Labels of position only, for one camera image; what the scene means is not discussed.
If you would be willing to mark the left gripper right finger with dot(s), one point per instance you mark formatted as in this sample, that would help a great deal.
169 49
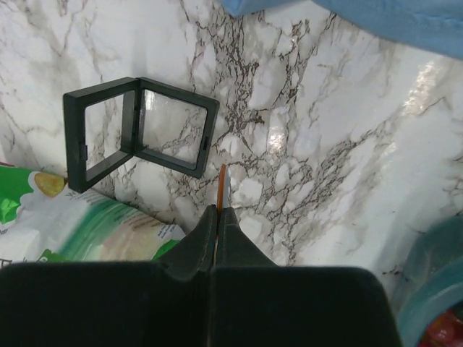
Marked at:
257 303

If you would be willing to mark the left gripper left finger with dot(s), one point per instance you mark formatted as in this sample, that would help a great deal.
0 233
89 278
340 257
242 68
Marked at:
142 303

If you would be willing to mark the blue short-sleeved shirt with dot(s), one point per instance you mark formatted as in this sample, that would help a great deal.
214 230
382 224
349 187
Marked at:
432 25

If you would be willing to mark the green chips bag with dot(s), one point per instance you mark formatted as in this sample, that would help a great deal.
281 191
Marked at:
43 220

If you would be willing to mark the teal plastic fruit bowl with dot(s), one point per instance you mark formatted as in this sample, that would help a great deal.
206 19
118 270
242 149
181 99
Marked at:
431 280

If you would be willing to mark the black rectangular frame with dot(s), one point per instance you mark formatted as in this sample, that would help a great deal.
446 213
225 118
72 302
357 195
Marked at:
134 109

